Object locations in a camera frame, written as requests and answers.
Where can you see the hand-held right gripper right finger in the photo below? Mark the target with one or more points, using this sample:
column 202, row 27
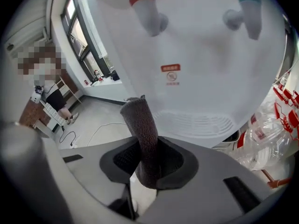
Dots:
column 210, row 183

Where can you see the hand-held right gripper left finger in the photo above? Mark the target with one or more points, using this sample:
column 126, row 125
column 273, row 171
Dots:
column 93, row 167

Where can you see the white water dispenser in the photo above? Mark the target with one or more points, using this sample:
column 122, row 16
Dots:
column 198, row 55

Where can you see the white power strip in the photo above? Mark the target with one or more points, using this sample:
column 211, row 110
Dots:
column 74, row 142

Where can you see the red pipe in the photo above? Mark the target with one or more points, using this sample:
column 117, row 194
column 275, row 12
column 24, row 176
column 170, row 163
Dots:
column 278, row 183

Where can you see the empty clear jug red cap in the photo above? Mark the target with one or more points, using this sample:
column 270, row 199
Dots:
column 287, row 94
column 293, row 118
column 268, row 148

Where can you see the white drawer cabinet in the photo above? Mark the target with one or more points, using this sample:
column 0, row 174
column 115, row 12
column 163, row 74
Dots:
column 52, row 112

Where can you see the red can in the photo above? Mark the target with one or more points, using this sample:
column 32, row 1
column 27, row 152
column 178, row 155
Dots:
column 86, row 82

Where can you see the small black gadget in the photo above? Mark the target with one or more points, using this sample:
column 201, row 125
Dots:
column 94, row 81

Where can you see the white round backpack device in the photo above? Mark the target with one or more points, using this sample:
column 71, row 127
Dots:
column 37, row 98

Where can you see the red and white bottle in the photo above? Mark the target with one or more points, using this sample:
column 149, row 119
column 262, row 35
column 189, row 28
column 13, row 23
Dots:
column 98, row 74

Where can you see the black bag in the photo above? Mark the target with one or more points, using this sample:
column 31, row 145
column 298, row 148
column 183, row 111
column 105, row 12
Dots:
column 115, row 75

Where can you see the white roller blind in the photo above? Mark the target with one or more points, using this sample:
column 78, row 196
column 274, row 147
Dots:
column 90, row 24

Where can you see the black window frame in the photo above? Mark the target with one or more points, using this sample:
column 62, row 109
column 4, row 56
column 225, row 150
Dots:
column 85, row 52

